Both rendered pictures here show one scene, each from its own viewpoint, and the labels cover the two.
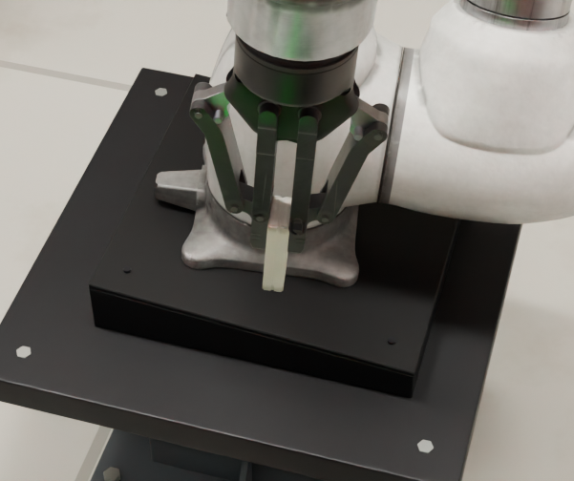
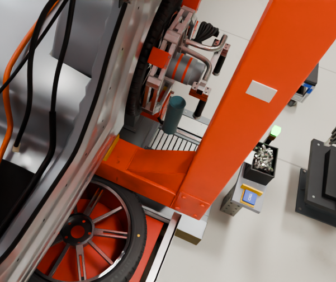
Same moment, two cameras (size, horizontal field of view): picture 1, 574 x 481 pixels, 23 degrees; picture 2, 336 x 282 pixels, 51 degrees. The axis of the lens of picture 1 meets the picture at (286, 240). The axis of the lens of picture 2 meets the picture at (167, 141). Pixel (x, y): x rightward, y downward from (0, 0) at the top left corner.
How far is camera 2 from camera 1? 136 cm
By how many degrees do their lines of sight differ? 46
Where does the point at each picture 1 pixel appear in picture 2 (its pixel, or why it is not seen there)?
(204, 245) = not seen: outside the picture
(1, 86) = not seen: outside the picture
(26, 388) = (312, 145)
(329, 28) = not seen: outside the picture
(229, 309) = (330, 168)
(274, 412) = (315, 176)
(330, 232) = not seen: outside the picture
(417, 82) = not seen: outside the picture
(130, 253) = not seen: outside the picture
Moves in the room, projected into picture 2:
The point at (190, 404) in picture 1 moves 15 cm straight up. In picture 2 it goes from (314, 165) to (326, 154)
